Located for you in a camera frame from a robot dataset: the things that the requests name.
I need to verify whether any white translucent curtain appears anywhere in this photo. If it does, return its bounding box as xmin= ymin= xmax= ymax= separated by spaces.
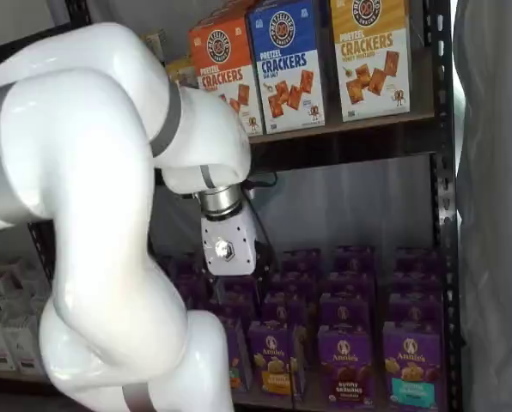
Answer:
xmin=451 ymin=0 xmax=512 ymax=412

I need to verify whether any Simple Mills almond bar box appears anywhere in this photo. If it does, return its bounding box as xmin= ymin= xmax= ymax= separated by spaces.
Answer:
xmin=165 ymin=58 xmax=196 ymax=89

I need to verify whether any red-orange pretzel crackers box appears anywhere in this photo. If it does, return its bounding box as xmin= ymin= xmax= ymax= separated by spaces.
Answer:
xmin=208 ymin=0 xmax=257 ymax=22

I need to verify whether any white Sweet Thins box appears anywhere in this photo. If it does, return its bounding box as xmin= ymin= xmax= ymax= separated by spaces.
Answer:
xmin=143 ymin=28 xmax=168 ymax=57

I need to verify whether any purple Annie's box teal label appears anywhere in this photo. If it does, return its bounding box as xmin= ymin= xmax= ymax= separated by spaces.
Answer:
xmin=387 ymin=293 xmax=445 ymax=327
xmin=392 ymin=270 xmax=444 ymax=298
xmin=382 ymin=321 xmax=449 ymax=411
xmin=394 ymin=247 xmax=442 ymax=276

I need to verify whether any dark wrist camera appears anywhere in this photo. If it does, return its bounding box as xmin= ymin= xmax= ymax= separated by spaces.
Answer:
xmin=254 ymin=241 xmax=279 ymax=281

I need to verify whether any purple Annie's box yellow label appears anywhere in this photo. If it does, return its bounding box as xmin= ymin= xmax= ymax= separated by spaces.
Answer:
xmin=266 ymin=271 xmax=318 ymax=300
xmin=278 ymin=249 xmax=324 ymax=278
xmin=247 ymin=320 xmax=309 ymax=399
xmin=259 ymin=293 xmax=309 ymax=327

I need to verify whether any purple Annie's box green label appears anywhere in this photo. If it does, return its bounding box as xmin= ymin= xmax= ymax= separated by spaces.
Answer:
xmin=220 ymin=316 xmax=254 ymax=395

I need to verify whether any blue sea salt crackers box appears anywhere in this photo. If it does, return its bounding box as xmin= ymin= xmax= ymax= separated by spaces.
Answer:
xmin=246 ymin=0 xmax=327 ymax=135

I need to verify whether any orange cheddar pretzel crackers box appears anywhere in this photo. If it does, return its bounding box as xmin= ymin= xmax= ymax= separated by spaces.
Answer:
xmin=186 ymin=15 xmax=265 ymax=137

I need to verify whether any black camera cable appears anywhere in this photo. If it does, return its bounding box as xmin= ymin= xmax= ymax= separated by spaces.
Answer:
xmin=243 ymin=171 xmax=279 ymax=258

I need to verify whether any yellow honey mustard crackers box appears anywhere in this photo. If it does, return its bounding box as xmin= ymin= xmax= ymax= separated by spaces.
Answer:
xmin=329 ymin=0 xmax=413 ymax=124

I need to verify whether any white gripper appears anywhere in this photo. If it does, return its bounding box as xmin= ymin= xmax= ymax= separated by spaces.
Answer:
xmin=199 ymin=209 xmax=270 ymax=304

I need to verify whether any black metal shelf rack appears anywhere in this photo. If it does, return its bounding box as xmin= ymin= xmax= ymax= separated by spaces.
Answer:
xmin=27 ymin=0 xmax=466 ymax=412

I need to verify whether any purple Annie's box brown label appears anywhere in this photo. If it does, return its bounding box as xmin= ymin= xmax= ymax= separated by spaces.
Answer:
xmin=332 ymin=245 xmax=376 ymax=275
xmin=319 ymin=293 xmax=376 ymax=330
xmin=316 ymin=324 xmax=378 ymax=409
xmin=324 ymin=270 xmax=376 ymax=298

